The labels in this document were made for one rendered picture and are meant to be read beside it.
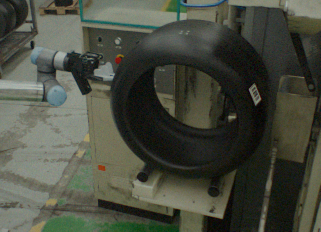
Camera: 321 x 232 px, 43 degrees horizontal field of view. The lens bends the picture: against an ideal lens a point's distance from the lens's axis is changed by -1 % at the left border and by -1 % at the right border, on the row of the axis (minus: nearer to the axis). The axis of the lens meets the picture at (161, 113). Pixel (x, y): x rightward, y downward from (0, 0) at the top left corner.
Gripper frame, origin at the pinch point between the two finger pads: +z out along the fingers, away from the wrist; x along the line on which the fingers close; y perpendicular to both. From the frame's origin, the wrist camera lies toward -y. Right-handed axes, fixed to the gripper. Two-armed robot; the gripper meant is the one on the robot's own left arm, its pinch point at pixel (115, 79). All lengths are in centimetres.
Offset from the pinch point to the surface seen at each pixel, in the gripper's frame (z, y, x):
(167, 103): 7, -37, 57
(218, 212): 50, -39, -12
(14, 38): -276, -138, 306
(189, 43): 29.1, 23.6, -9.5
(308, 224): 88, -57, 17
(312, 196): 86, -42, 18
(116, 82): 4.8, 4.3, -10.3
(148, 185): 21.3, -35.4, -12.8
